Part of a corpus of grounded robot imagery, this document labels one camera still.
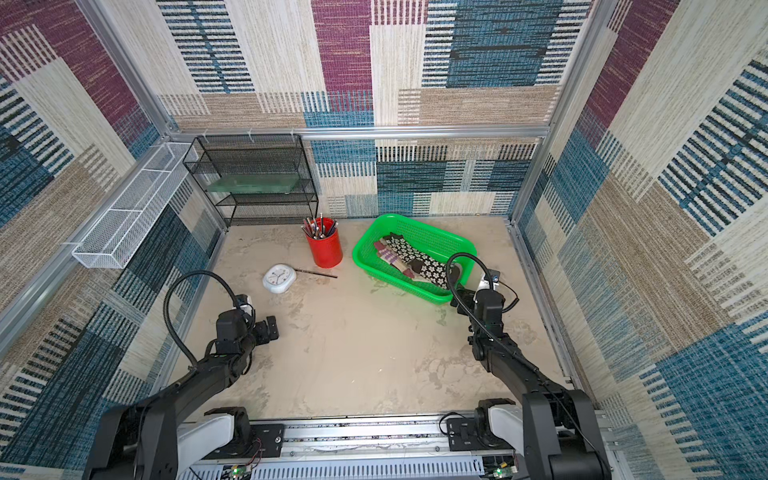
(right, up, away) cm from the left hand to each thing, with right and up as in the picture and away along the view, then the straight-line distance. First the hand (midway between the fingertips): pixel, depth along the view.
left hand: (259, 320), depth 91 cm
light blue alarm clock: (+2, +11, +11) cm, 16 cm away
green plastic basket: (+55, +23, +12) cm, 61 cm away
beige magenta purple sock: (+38, +19, +15) cm, 46 cm away
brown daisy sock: (+54, +14, +9) cm, 56 cm away
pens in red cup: (+16, +28, +6) cm, 32 cm away
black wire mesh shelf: (-11, +46, +17) cm, 51 cm away
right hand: (+64, +8, -1) cm, 65 cm away
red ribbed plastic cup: (+18, +23, +9) cm, 31 cm away
